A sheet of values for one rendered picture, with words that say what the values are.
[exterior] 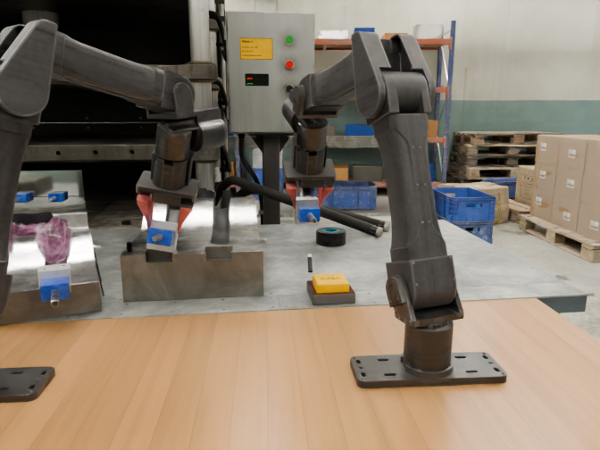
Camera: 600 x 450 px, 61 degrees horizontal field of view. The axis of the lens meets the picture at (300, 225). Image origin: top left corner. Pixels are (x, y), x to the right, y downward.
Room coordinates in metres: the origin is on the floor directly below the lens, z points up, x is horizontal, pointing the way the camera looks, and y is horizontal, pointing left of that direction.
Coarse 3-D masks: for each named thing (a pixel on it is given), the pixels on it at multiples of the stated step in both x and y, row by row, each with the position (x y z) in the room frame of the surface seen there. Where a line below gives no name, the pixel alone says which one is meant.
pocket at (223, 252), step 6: (210, 246) 0.95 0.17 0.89; (216, 246) 0.95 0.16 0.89; (222, 246) 0.95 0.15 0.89; (228, 246) 0.95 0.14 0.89; (210, 252) 0.95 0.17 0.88; (216, 252) 0.95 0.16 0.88; (222, 252) 0.95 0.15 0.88; (228, 252) 0.95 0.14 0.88; (210, 258) 0.95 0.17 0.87; (216, 258) 0.95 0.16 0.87; (222, 258) 0.95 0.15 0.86; (228, 258) 0.95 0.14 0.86
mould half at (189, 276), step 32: (192, 224) 1.13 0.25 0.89; (256, 224) 1.14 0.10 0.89; (128, 256) 0.89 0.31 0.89; (192, 256) 0.90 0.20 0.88; (256, 256) 0.92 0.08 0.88; (128, 288) 0.88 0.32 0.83; (160, 288) 0.89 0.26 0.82; (192, 288) 0.90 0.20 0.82; (224, 288) 0.91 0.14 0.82; (256, 288) 0.91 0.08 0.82
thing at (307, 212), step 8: (296, 200) 1.06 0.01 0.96; (304, 200) 1.06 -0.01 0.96; (312, 200) 1.06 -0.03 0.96; (296, 208) 1.06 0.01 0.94; (304, 208) 1.02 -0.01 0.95; (312, 208) 1.02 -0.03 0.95; (296, 216) 1.06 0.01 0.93; (304, 216) 1.02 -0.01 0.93; (312, 216) 0.98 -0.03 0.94; (296, 224) 1.06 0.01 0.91
